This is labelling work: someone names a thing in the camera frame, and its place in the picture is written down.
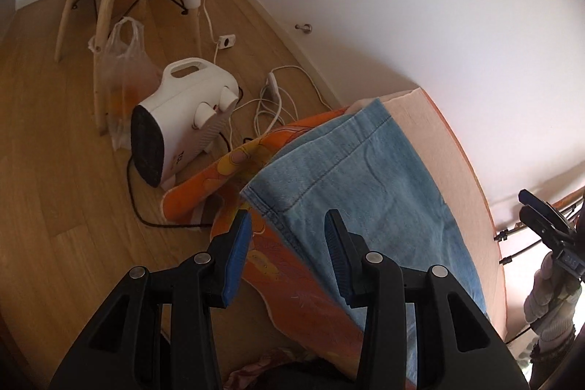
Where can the grey camera tripod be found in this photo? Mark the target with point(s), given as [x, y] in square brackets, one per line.
[502, 234]

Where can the white electric fan heater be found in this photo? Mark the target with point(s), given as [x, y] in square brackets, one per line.
[183, 116]

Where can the person's right forearm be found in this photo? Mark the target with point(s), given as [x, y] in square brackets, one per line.
[553, 362]

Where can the metal door stop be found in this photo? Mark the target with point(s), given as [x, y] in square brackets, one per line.
[302, 28]

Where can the clear plastic bag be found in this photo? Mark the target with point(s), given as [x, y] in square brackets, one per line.
[121, 88]

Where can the white extension socket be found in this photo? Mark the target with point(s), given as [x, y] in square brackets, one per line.
[226, 42]

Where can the beige blanket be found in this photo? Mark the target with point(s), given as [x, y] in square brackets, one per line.
[457, 207]

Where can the orange floral bedsheet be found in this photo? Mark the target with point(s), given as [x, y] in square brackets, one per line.
[283, 271]

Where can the light blue denim pants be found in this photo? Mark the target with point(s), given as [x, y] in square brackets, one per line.
[365, 170]

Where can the wooden leg chair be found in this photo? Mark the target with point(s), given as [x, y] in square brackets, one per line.
[104, 15]

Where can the person's right hand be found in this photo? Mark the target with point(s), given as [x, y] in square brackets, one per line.
[544, 294]

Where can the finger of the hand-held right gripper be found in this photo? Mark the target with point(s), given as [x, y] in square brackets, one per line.
[539, 225]
[541, 207]

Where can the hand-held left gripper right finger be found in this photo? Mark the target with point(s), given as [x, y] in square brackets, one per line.
[336, 253]

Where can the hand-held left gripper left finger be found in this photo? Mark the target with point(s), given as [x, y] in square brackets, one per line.
[240, 244]

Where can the white power strip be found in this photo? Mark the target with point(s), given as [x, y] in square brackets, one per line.
[272, 86]

